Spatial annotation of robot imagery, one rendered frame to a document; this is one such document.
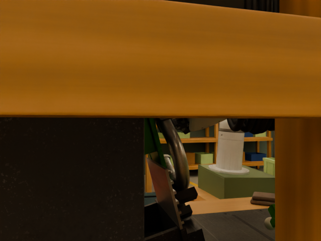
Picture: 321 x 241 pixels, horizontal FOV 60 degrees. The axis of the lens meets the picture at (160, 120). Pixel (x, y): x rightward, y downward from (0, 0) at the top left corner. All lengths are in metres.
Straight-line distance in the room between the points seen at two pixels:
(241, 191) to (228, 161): 0.14
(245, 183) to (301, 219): 0.89
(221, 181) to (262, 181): 0.19
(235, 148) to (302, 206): 0.94
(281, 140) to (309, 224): 0.11
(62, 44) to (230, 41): 0.13
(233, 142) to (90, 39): 1.15
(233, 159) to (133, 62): 1.14
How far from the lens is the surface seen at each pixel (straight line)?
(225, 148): 1.32
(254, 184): 1.30
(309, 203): 0.39
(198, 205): 1.00
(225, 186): 1.23
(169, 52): 0.22
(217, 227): 0.82
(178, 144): 0.58
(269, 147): 7.29
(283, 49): 0.27
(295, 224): 0.41
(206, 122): 0.66
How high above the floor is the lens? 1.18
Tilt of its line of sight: 1 degrees up
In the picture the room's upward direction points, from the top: straight up
